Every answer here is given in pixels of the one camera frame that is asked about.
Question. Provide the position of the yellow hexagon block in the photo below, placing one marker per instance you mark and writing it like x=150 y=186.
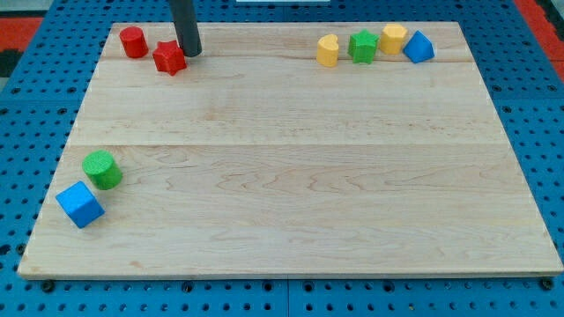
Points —
x=392 y=39

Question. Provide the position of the light wooden board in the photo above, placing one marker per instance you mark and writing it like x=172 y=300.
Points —
x=258 y=162

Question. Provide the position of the green star block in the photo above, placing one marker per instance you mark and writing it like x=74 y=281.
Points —
x=362 y=46

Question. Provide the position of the red star block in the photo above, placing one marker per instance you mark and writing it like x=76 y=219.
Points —
x=169 y=57

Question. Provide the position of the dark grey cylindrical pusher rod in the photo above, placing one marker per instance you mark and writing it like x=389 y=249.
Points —
x=185 y=23

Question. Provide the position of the green cylinder block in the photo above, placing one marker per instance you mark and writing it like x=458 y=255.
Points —
x=101 y=169

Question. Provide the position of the red cylinder block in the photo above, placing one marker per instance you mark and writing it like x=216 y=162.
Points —
x=133 y=42

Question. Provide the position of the blue cube block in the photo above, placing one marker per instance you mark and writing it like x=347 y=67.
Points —
x=80 y=205

